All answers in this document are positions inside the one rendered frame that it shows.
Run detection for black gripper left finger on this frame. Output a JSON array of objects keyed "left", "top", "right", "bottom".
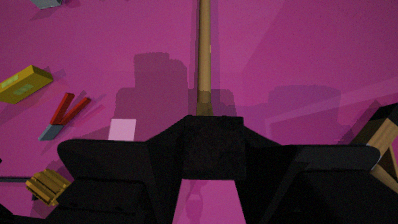
[{"left": 57, "top": 117, "right": 185, "bottom": 224}]

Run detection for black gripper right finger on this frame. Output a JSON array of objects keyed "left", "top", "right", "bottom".
[{"left": 234, "top": 126, "right": 381, "bottom": 224}]

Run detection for red-handled pliers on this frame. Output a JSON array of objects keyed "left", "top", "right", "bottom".
[{"left": 38, "top": 92, "right": 91, "bottom": 141}]

